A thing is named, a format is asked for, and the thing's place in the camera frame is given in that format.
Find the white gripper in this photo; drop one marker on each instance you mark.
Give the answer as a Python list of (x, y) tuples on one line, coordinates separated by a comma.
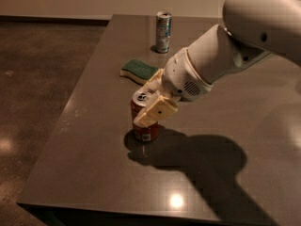
[(181, 74)]

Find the red coke can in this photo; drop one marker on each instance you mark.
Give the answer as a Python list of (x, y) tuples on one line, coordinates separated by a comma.
[(138, 102)]

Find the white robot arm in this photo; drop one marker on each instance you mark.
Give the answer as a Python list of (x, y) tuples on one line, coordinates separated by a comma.
[(252, 30)]

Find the silver blue tall can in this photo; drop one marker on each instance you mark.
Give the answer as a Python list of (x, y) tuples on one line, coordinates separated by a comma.
[(163, 30)]

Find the green yellow sponge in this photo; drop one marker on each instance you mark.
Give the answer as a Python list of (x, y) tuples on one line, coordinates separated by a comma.
[(138, 71)]

